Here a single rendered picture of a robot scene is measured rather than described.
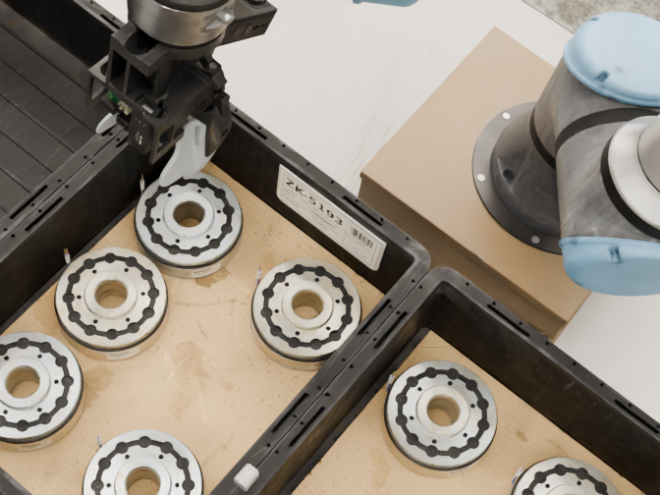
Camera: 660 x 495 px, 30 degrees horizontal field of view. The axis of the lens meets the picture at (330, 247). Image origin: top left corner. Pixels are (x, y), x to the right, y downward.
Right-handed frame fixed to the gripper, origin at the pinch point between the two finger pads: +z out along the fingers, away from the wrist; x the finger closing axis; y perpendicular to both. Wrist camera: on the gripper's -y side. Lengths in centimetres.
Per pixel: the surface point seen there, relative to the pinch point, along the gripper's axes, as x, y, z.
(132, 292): 4.1, 7.3, 12.9
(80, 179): -5.3, 4.7, 7.0
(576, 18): 6, -128, 86
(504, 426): 38.0, -6.2, 12.3
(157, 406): 12.5, 12.7, 16.4
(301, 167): 8.7, -9.3, 4.4
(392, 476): 32.9, 4.2, 13.8
